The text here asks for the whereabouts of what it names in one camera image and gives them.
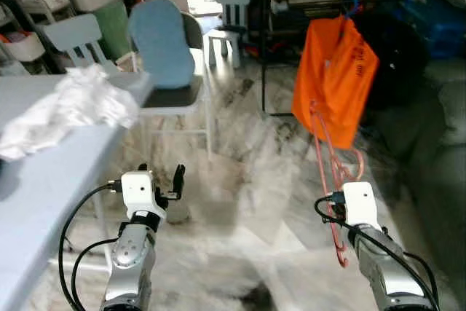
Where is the pink plastic hanger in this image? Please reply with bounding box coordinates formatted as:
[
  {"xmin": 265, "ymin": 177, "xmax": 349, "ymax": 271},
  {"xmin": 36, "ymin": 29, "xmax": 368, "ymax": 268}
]
[{"xmin": 309, "ymin": 100, "xmax": 366, "ymax": 269}]

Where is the white shirt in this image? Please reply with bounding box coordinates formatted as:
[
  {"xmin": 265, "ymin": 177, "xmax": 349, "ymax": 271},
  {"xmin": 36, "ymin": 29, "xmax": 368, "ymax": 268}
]
[{"xmin": 0, "ymin": 63, "xmax": 141, "ymax": 160}]

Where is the blue plastic hanger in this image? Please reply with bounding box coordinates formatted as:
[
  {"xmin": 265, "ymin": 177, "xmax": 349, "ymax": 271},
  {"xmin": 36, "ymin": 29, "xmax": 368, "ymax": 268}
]
[{"xmin": 342, "ymin": 0, "xmax": 361, "ymax": 20}]

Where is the grey folding chair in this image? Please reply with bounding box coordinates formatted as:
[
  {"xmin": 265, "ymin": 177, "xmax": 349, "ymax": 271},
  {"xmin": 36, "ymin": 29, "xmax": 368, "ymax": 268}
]
[{"xmin": 130, "ymin": 9, "xmax": 216, "ymax": 162}]

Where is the light blue folding table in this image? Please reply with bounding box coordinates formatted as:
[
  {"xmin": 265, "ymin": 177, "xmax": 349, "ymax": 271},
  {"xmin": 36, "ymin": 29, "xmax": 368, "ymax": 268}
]
[{"xmin": 0, "ymin": 71, "xmax": 154, "ymax": 311}]

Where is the green leather sofa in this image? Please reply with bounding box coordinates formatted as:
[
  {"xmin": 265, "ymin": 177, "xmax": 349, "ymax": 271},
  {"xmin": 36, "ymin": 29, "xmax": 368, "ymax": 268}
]
[{"xmin": 379, "ymin": 60, "xmax": 466, "ymax": 311}]

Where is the blue seat cushion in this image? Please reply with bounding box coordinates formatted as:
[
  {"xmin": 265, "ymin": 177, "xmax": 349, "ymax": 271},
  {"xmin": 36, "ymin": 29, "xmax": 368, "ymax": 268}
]
[{"xmin": 128, "ymin": 0, "xmax": 196, "ymax": 90}]

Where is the orange shirt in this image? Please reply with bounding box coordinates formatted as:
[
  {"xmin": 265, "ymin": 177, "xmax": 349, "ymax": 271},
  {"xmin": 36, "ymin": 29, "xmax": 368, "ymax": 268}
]
[{"xmin": 291, "ymin": 16, "xmax": 381, "ymax": 150}]

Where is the black metal drying rack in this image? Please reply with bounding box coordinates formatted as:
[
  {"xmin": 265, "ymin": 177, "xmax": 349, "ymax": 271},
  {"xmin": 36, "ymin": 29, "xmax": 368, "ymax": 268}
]
[{"xmin": 258, "ymin": 0, "xmax": 412, "ymax": 119}]

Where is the green plastic bin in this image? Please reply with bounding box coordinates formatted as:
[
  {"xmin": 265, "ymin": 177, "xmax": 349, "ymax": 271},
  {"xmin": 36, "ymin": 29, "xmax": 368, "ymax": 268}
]
[{"xmin": 91, "ymin": 0, "xmax": 132, "ymax": 60}]

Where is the black garment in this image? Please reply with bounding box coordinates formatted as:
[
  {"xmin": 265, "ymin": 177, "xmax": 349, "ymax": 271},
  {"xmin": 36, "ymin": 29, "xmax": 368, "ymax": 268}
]
[{"xmin": 353, "ymin": 11, "xmax": 430, "ymax": 111}]

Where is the white plastic basket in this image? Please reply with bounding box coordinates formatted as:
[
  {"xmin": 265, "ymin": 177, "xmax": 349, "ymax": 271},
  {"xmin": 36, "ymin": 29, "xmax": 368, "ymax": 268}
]
[{"xmin": 0, "ymin": 31, "xmax": 44, "ymax": 64}]

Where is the blue plastic storage box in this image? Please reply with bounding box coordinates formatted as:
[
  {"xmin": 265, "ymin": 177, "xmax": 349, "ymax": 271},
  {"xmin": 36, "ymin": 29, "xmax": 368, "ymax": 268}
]
[{"xmin": 397, "ymin": 0, "xmax": 466, "ymax": 60}]

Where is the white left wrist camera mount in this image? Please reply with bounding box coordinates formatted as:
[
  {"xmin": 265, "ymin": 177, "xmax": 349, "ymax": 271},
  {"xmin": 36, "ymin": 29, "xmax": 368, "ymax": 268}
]
[{"xmin": 120, "ymin": 171, "xmax": 162, "ymax": 219}]

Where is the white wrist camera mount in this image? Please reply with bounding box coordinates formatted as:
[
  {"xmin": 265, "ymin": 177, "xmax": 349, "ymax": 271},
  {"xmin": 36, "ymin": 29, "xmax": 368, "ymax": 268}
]
[
  {"xmin": 342, "ymin": 182, "xmax": 379, "ymax": 230},
  {"xmin": 120, "ymin": 171, "xmax": 162, "ymax": 219}
]

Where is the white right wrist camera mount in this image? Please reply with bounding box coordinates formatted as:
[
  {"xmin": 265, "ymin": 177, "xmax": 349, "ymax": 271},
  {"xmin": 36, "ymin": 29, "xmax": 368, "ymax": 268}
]
[{"xmin": 342, "ymin": 182, "xmax": 379, "ymax": 230}]

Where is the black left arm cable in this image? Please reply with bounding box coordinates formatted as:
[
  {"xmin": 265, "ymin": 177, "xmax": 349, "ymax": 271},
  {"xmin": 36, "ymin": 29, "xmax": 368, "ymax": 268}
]
[
  {"xmin": 71, "ymin": 238, "xmax": 119, "ymax": 310},
  {"xmin": 58, "ymin": 180, "xmax": 125, "ymax": 310}
]

